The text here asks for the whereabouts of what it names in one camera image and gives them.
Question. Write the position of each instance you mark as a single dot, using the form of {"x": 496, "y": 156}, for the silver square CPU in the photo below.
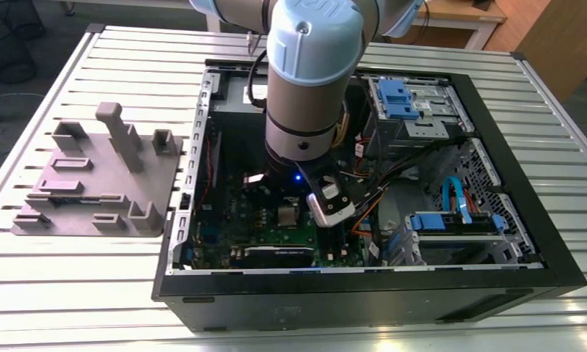
{"x": 286, "y": 215}

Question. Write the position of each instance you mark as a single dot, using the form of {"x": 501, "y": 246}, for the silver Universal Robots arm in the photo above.
{"x": 308, "y": 91}

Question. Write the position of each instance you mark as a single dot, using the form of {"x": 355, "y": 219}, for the green motherboard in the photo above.
{"x": 244, "y": 227}

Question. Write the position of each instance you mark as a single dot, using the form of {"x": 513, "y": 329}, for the grey power supply unit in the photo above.
{"x": 234, "y": 135}

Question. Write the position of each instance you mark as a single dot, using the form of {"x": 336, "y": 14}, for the black RAM slot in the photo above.
{"x": 328, "y": 243}
{"x": 341, "y": 242}

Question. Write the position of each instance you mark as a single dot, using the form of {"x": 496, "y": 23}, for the black graphics card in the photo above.
{"x": 278, "y": 256}

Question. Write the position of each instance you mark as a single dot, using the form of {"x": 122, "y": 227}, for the metal drive cage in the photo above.
{"x": 420, "y": 135}

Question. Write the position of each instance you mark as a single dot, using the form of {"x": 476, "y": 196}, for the black open PC case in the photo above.
{"x": 323, "y": 293}

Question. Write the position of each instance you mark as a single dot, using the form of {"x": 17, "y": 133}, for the grey plastic parts rack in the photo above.
{"x": 106, "y": 172}

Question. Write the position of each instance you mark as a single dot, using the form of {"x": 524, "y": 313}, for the hard disk in blue carrier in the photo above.
{"x": 469, "y": 223}

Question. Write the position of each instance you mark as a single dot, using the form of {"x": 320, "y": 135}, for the metal disk bay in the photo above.
{"x": 461, "y": 239}

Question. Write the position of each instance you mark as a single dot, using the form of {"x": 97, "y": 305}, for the green RAM stick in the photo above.
{"x": 74, "y": 201}

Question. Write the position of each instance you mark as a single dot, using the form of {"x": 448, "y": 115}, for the wooden desk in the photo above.
{"x": 469, "y": 11}

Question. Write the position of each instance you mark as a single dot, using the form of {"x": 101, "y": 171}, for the wooden cabinet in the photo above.
{"x": 558, "y": 44}

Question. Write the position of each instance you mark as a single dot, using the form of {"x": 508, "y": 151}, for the white wrist camera black face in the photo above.
{"x": 329, "y": 216}

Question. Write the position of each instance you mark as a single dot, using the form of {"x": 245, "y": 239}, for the blue plastic drive bracket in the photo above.
{"x": 396, "y": 99}

